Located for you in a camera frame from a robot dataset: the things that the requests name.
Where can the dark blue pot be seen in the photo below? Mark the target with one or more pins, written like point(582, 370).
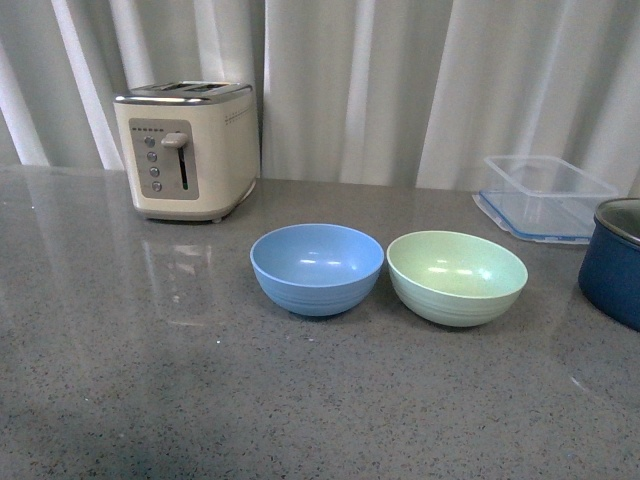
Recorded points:
point(609, 274)

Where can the green bowl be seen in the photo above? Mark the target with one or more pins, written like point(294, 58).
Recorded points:
point(455, 279)

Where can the clear plastic food container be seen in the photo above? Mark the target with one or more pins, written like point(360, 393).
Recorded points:
point(543, 176)

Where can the cream two-slot toaster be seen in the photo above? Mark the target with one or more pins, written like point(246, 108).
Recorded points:
point(191, 148)

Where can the blue bowl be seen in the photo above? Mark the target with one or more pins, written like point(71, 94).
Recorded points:
point(316, 269)

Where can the blue-rimmed container lid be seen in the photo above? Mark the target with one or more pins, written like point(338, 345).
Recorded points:
point(558, 220)

